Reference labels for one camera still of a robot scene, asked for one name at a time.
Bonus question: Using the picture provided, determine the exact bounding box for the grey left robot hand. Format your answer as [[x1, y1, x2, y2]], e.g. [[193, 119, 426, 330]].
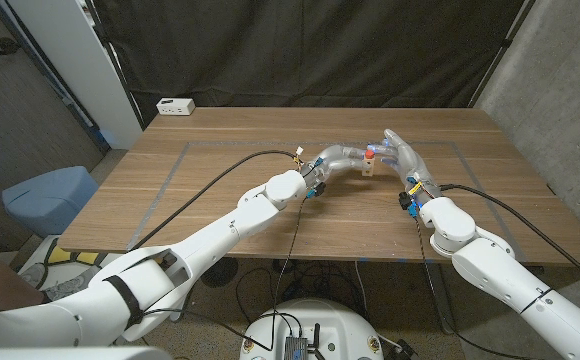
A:
[[299, 143, 371, 197]]

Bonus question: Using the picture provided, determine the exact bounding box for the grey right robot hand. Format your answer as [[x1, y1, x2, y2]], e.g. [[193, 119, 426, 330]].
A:
[[372, 128, 444, 201]]

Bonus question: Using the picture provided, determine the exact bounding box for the grey tape outline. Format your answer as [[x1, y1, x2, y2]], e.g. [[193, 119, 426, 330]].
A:
[[124, 140, 526, 264]]

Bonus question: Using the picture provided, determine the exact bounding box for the black backdrop curtain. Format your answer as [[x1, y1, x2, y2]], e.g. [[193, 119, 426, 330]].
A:
[[92, 0, 539, 126]]

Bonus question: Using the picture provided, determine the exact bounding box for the grey table leg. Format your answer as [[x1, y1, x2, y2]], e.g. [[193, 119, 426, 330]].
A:
[[424, 263, 456, 335]]

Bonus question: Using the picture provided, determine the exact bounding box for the black backdrop stand pole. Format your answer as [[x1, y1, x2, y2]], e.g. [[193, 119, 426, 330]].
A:
[[468, 0, 540, 109], [83, 0, 147, 131]]

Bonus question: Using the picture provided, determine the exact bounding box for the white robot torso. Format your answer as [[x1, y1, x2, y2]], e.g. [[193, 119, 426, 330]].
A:
[[239, 298, 385, 360]]

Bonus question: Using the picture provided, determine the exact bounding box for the round black floor fan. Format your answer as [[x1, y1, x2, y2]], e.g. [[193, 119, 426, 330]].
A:
[[199, 257, 240, 289]]

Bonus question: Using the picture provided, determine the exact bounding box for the white power strip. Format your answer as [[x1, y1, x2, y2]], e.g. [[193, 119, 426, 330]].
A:
[[155, 97, 197, 117]]

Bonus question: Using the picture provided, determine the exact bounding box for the grey electronics box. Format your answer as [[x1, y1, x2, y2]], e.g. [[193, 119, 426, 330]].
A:
[[283, 335, 311, 360]]

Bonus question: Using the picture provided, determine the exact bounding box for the white cabinet panel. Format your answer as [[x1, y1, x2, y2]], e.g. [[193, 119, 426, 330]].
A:
[[7, 0, 144, 150]]

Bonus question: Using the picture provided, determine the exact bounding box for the blue-grey plastic bin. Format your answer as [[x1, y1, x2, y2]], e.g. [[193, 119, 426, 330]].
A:
[[1, 165, 100, 239]]

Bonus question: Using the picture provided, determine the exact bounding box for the grey sneaker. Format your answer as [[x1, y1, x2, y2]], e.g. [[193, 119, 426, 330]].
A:
[[19, 263, 102, 302]]

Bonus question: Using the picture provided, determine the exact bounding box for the thin black right arm wire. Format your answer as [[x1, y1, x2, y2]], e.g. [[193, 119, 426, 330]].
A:
[[413, 214, 546, 360]]

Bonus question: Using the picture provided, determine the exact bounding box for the thin black arm wire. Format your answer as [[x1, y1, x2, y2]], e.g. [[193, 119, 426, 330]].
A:
[[413, 214, 546, 360], [142, 194, 311, 352]]

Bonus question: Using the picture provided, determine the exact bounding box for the thin black left arm wire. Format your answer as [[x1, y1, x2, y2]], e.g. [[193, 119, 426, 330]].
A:
[[142, 194, 311, 352]]

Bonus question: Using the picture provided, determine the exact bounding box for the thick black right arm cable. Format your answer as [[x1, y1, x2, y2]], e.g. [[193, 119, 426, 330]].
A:
[[439, 183, 580, 294]]

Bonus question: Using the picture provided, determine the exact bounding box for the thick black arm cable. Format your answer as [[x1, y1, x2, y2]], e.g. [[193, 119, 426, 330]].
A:
[[439, 183, 580, 294], [129, 149, 301, 251]]

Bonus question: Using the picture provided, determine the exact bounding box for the black floor cable bundle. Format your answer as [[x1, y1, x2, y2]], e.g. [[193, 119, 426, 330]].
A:
[[234, 258, 371, 326]]

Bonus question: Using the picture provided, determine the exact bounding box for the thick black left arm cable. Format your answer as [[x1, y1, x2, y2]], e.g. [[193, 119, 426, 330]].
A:
[[129, 149, 301, 251]]

